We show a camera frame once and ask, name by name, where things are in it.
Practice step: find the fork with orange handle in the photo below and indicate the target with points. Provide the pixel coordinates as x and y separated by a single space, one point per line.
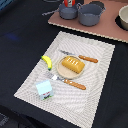
69 82

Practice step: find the orange bread loaf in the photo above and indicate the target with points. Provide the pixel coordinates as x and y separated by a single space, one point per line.
73 64

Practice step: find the small white milk carton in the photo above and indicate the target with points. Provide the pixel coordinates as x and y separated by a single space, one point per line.
44 89

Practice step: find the dark grey cooking pot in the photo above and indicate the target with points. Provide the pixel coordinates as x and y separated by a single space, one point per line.
89 14

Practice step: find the yellow banana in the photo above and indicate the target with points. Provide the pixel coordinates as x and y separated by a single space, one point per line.
48 61

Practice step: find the salmon pink table mat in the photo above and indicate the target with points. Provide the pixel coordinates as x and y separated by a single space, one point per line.
106 27

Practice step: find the grey saucepan with long handle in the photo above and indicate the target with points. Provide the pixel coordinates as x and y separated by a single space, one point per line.
67 13

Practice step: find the knife with orange handle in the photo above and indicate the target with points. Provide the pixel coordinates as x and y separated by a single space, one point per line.
80 56

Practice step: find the beige woven placemat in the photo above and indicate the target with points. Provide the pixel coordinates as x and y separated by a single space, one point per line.
70 103

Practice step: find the round beige plate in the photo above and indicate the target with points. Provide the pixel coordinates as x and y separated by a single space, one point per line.
65 72

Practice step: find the beige bowl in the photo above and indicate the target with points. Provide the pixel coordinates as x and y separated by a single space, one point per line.
123 14

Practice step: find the red bell pepper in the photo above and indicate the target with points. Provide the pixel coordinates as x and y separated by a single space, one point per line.
69 3

